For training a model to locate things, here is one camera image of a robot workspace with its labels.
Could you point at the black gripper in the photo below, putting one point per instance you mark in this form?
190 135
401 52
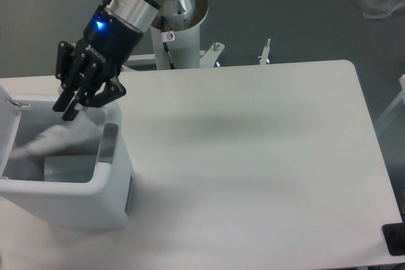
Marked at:
94 62

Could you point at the white plastic wrapper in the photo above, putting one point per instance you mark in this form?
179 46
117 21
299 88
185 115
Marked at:
59 137

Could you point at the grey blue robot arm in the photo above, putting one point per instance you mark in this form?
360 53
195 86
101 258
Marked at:
89 69

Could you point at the white trash can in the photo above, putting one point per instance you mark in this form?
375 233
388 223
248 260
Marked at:
102 202

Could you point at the black device at table edge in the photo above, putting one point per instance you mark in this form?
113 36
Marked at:
394 238

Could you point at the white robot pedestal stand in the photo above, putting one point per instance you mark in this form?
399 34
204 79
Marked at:
174 26

